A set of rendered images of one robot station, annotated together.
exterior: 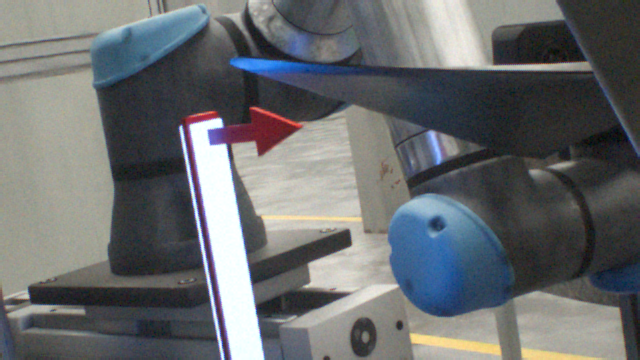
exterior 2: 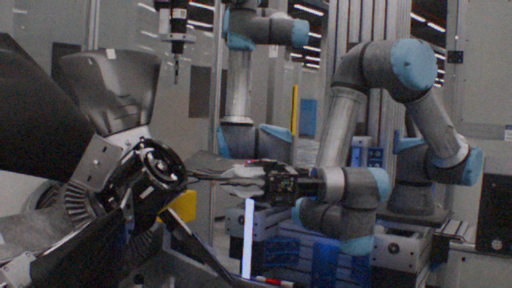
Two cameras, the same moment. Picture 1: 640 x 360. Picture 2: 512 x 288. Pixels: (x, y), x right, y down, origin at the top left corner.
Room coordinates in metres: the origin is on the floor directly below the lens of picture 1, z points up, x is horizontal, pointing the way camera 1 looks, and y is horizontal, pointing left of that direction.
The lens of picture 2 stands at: (0.36, -1.16, 1.33)
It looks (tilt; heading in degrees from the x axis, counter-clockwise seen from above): 5 degrees down; 79
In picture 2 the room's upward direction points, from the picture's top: 3 degrees clockwise
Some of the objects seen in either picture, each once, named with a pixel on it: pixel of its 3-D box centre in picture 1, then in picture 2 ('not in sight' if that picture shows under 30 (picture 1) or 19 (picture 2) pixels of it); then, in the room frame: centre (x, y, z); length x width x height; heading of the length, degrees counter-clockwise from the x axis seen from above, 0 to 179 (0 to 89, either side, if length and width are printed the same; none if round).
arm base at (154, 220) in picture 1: (180, 205); (412, 194); (1.12, 0.13, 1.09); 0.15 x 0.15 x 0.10
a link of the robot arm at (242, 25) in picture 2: not in sight; (247, 30); (0.57, 0.11, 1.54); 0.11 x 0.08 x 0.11; 170
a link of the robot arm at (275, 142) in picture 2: not in sight; (273, 143); (0.74, 0.45, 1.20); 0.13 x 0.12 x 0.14; 170
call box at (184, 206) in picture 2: not in sight; (165, 206); (0.37, 0.24, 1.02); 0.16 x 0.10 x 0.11; 142
